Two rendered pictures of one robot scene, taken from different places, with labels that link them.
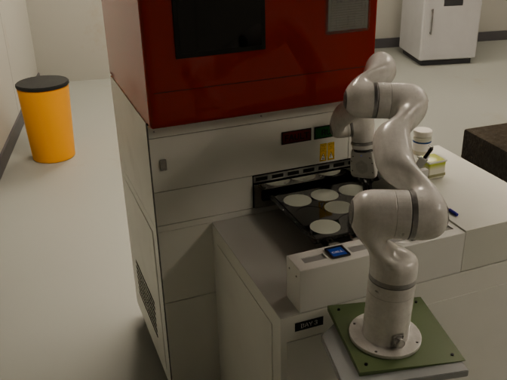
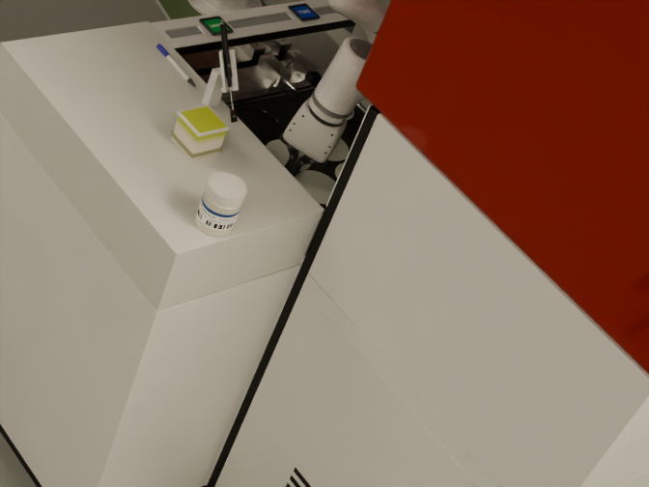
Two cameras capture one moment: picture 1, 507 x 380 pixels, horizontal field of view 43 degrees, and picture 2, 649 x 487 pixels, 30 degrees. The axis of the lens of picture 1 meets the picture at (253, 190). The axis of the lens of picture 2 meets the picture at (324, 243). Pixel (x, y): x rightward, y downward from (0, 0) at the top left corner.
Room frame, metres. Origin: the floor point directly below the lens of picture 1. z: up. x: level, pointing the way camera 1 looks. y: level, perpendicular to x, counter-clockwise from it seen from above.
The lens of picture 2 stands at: (3.82, -1.43, 2.36)
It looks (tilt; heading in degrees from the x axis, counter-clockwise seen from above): 39 degrees down; 146
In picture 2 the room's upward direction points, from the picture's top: 24 degrees clockwise
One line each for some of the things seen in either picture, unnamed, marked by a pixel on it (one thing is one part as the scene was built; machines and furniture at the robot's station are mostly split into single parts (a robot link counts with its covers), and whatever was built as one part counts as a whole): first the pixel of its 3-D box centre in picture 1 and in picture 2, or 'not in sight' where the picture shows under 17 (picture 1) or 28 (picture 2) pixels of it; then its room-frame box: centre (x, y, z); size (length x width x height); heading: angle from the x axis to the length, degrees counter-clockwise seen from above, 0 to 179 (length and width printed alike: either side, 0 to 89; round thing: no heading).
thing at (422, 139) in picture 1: (422, 141); (220, 204); (2.34, -0.66, 1.01); 0.07 x 0.07 x 0.10
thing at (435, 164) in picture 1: (431, 166); (199, 132); (2.12, -0.64, 1.00); 0.07 x 0.07 x 0.07; 21
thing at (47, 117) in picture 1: (48, 119); not in sight; (4.83, 1.59, 0.31); 0.39 x 0.39 x 0.61
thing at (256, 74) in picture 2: not in sight; (244, 84); (1.77, -0.41, 0.87); 0.36 x 0.08 x 0.03; 111
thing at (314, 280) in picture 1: (376, 264); (250, 44); (1.65, -0.36, 0.89); 0.55 x 0.09 x 0.14; 111
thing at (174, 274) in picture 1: (236, 261); (470, 449); (2.48, 0.08, 0.41); 0.82 x 0.70 x 0.82; 111
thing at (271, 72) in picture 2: not in sight; (274, 69); (1.75, -0.33, 0.89); 0.08 x 0.03 x 0.03; 21
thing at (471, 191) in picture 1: (448, 200); (152, 153); (2.06, -0.69, 0.89); 0.62 x 0.35 x 0.14; 21
